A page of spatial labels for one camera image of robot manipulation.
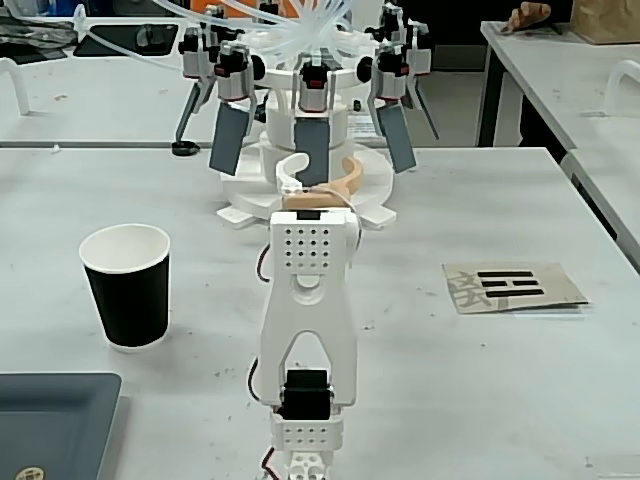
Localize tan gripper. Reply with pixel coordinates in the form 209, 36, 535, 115
274, 152, 366, 212

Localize black paper cup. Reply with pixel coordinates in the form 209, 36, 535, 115
78, 223, 172, 355

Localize bystander hand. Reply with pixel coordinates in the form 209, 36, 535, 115
500, 1, 552, 35

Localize silver actuator with grey paddle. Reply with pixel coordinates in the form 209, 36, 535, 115
291, 60, 335, 187

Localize printed paper label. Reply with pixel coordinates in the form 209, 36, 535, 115
346, 114, 377, 138

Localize multi-legged robot device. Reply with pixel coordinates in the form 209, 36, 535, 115
215, 64, 399, 232

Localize lower dark grey paddle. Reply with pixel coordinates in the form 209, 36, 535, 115
366, 41, 419, 175

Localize dark grey paddle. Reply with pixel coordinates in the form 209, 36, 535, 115
366, 41, 419, 175
207, 41, 257, 177

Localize upper dark grey paddle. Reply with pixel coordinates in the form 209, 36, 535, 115
207, 41, 257, 177

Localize clear plastic tube bundle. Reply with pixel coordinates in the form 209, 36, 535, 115
73, 0, 384, 69

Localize silver actuator with thin leg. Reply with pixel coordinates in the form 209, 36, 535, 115
380, 4, 442, 142
173, 23, 217, 145

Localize dark table leg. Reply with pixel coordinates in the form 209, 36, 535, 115
478, 43, 507, 148

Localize cardboard card with black bars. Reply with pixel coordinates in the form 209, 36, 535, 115
441, 261, 592, 316

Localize black flat tray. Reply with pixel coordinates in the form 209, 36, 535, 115
72, 22, 182, 58

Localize dark crumpled material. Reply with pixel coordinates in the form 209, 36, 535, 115
0, 13, 77, 50

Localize brown paper bag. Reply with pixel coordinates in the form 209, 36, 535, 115
569, 0, 640, 47

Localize grey plastic tray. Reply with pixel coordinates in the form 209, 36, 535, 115
0, 371, 124, 480

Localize red black servo cable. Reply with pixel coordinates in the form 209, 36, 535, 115
255, 244, 274, 286

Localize white curved bracket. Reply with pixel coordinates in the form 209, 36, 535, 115
0, 55, 32, 118
606, 59, 640, 118

